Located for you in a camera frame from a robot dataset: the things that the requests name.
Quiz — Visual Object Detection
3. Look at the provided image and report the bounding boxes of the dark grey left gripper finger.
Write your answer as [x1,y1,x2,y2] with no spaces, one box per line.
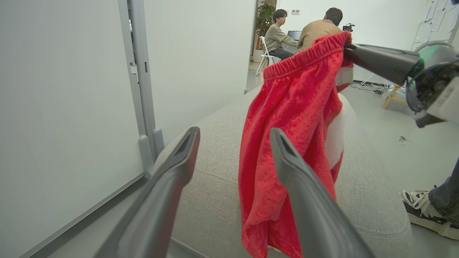
[94,126,200,258]

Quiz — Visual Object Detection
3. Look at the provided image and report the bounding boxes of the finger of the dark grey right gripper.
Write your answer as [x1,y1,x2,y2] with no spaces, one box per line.
[270,128,375,258]

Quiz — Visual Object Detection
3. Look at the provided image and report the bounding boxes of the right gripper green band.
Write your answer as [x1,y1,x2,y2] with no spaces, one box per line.
[344,41,459,128]

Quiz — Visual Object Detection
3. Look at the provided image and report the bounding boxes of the red shorts with white stripe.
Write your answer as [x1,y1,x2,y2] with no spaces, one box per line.
[238,31,354,258]

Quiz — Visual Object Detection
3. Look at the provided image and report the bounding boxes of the grey fabric sofa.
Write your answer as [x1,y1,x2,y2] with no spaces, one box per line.
[152,84,413,258]

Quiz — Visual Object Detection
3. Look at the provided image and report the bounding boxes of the person in tan jacket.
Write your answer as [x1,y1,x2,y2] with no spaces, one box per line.
[297,7,344,51]

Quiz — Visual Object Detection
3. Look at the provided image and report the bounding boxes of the person in grey-green sweater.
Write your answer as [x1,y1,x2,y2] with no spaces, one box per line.
[265,9,299,60]

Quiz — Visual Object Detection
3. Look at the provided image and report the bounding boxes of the white folding chair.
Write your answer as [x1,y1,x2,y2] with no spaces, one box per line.
[255,36,282,76]

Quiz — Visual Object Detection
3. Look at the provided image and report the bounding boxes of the black and white sneaker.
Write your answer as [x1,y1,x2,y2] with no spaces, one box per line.
[399,189,459,240]

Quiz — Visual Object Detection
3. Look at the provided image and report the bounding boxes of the green potted plant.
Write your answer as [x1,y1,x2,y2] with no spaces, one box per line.
[252,0,276,63]

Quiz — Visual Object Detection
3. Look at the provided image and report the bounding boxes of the large white partition panel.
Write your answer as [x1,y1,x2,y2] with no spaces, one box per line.
[0,0,145,258]

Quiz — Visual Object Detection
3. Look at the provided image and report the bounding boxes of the blue jeans leg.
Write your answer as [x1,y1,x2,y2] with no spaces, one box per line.
[429,168,459,221]

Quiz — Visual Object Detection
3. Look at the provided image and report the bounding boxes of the black floor cables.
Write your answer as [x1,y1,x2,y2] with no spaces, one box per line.
[350,81,391,96]

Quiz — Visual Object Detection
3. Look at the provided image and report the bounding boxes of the papers pinned on wall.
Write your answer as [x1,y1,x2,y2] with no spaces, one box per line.
[412,0,459,44]

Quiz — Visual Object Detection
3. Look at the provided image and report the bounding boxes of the grey metal partition post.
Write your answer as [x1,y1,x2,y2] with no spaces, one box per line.
[118,0,165,178]

